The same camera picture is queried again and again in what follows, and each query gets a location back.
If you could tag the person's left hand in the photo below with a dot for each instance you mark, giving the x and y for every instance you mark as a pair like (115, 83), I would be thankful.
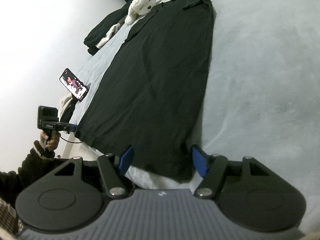
(49, 143)

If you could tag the dark knit left sleeve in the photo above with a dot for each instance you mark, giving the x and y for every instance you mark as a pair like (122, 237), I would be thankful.
(37, 164)

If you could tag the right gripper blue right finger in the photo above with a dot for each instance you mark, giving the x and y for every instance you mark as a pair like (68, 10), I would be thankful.
(211, 169)

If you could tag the white plush dog toy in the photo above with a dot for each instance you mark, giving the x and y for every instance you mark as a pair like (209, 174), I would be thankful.
(139, 8)

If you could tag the black garment on bed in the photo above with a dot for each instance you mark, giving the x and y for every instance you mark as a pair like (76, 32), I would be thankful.
(100, 30)

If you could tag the smartphone with lit screen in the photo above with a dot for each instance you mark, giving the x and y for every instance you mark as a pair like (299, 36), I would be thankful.
(73, 85)

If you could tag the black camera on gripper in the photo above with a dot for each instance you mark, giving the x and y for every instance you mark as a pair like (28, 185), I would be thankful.
(45, 114)

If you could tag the black t-shirt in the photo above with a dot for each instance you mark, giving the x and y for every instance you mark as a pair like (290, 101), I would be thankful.
(151, 94)

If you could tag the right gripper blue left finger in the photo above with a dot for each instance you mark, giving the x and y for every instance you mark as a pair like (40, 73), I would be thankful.
(112, 169)

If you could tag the white cloth by black garment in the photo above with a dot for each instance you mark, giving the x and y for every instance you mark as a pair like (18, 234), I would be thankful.
(110, 33)

